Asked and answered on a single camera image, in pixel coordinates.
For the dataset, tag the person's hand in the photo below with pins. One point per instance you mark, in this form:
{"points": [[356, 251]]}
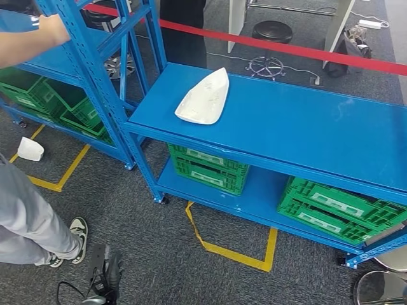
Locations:
{"points": [[53, 29]]}

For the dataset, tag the white power strip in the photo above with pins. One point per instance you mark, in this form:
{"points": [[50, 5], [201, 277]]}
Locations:
{"points": [[370, 24]]}

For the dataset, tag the silver wheel hubcap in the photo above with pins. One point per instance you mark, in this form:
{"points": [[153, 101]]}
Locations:
{"points": [[111, 67]]}

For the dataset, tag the blue metal shelf rack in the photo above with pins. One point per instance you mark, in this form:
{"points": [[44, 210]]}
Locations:
{"points": [[286, 126], [57, 59]]}

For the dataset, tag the person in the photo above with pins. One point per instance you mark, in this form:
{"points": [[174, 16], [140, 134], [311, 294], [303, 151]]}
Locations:
{"points": [[29, 219], [184, 46]]}

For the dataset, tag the white desk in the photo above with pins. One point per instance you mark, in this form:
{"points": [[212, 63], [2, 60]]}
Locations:
{"points": [[236, 23]]}

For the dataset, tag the person's forearm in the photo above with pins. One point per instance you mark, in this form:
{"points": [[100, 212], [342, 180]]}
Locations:
{"points": [[19, 46]]}

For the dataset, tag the white rounded plastic piece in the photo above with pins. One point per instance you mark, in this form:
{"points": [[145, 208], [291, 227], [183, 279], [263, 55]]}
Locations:
{"points": [[30, 149]]}

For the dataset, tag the white plastic cover part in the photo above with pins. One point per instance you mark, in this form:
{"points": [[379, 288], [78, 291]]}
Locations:
{"points": [[205, 101]]}

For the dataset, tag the black bag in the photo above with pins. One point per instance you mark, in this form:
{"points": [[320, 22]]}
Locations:
{"points": [[348, 52]]}

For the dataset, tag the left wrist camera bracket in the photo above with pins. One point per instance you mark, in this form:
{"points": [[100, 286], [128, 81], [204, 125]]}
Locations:
{"points": [[97, 259]]}

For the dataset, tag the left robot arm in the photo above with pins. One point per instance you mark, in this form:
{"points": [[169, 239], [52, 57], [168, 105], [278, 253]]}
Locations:
{"points": [[94, 301]]}

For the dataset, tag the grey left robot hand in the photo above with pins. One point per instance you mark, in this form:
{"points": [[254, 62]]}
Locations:
{"points": [[112, 275]]}

